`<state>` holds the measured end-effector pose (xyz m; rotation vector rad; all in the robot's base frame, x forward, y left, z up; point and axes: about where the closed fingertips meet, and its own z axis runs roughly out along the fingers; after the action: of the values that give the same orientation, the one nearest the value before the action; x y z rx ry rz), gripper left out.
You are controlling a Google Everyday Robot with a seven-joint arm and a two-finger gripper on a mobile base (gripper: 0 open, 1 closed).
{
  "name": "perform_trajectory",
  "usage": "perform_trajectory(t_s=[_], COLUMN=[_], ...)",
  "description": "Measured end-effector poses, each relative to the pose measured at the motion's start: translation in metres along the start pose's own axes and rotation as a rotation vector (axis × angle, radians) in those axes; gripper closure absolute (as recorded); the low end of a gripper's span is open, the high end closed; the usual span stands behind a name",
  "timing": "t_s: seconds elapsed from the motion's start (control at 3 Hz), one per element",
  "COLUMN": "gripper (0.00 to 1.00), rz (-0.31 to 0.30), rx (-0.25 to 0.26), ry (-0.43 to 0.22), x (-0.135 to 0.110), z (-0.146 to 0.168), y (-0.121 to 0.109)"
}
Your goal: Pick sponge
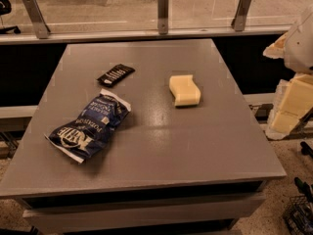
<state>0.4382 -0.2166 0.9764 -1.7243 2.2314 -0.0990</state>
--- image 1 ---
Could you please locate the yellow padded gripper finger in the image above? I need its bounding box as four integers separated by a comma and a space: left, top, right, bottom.
265, 73, 313, 140
263, 33, 287, 59

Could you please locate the yellow sponge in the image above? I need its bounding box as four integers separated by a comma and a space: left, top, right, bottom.
169, 74, 201, 107

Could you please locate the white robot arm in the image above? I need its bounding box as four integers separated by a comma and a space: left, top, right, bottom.
263, 5, 313, 140

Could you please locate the grey table with drawer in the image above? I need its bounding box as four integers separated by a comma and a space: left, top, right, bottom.
1, 39, 285, 234

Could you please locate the small black snack packet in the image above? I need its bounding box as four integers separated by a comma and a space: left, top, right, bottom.
98, 64, 135, 87

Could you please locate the blue chips bag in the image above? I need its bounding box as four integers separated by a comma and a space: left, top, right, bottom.
46, 89, 131, 164

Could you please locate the black office chair base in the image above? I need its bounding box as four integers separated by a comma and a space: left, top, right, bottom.
0, 0, 21, 34

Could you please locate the right metal glass bracket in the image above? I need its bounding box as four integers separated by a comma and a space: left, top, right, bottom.
231, 0, 252, 31

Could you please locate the metal glass bracket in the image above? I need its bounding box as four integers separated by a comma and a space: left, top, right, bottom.
231, 0, 252, 31
157, 0, 169, 34
22, 0, 50, 39

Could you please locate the black wire basket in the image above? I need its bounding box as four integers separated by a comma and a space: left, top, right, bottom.
283, 196, 313, 235

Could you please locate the middle metal glass bracket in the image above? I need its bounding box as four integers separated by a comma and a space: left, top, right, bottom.
157, 0, 169, 34

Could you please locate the left metal glass bracket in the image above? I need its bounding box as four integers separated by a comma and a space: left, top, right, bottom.
22, 0, 50, 39

